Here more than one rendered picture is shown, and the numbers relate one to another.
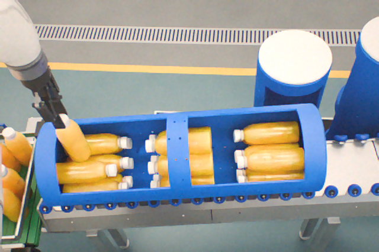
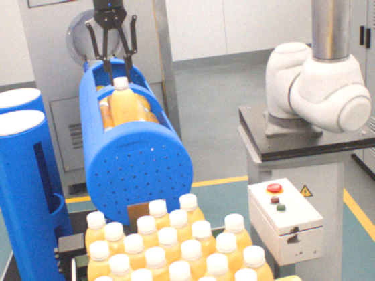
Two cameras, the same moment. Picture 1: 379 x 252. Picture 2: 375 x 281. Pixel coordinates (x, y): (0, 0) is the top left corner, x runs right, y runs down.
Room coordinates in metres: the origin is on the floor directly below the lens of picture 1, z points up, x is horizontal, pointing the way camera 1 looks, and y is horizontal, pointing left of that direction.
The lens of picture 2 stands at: (0.94, 1.65, 1.68)
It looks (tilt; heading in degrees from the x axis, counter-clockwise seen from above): 23 degrees down; 259
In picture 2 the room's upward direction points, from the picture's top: 8 degrees counter-clockwise
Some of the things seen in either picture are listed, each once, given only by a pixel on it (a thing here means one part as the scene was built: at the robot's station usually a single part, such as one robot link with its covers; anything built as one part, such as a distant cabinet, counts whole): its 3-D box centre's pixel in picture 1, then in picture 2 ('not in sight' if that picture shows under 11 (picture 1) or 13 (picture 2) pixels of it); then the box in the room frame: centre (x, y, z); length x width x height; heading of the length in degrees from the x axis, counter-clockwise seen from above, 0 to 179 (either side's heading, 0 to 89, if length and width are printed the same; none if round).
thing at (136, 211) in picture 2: not in sight; (148, 221); (0.75, 0.51, 0.99); 0.10 x 0.02 x 0.12; 174
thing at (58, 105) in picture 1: (58, 107); (110, 71); (0.76, 0.35, 1.36); 0.03 x 0.01 x 0.07; 84
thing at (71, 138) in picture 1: (72, 138); (126, 118); (0.74, 0.36, 1.23); 0.07 x 0.07 x 0.19
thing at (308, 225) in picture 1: (314, 213); not in sight; (0.72, -0.54, 0.31); 0.06 x 0.06 x 0.63; 84
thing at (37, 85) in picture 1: (38, 80); (109, 11); (0.74, 0.35, 1.52); 0.08 x 0.07 x 0.09; 174
